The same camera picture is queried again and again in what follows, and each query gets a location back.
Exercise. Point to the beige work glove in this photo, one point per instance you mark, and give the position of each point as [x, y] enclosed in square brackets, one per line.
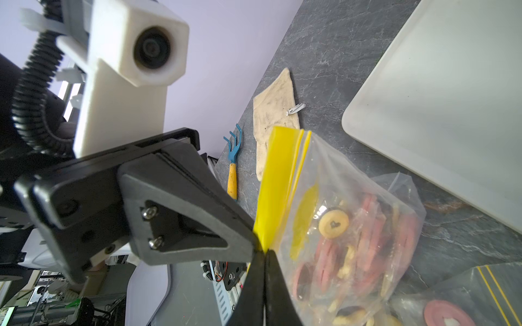
[270, 109]

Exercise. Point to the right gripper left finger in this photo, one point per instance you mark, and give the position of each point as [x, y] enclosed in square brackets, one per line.
[250, 308]

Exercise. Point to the cookie ziploc bag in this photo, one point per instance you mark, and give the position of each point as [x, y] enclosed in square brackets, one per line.
[483, 295]
[343, 239]

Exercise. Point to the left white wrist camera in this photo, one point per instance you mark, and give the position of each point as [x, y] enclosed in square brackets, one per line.
[131, 52]

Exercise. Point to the white rectangular tray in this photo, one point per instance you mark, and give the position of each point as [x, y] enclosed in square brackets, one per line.
[444, 101]

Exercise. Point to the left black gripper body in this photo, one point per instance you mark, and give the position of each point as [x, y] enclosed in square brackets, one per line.
[77, 205]

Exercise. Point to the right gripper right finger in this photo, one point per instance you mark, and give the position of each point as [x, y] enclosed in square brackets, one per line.
[279, 309]

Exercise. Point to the small metal clip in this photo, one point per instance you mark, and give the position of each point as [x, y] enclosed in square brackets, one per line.
[295, 109]

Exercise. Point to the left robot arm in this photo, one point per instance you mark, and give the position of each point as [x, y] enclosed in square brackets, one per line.
[29, 101]

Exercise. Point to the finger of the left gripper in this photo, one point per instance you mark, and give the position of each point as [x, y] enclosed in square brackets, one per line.
[177, 210]

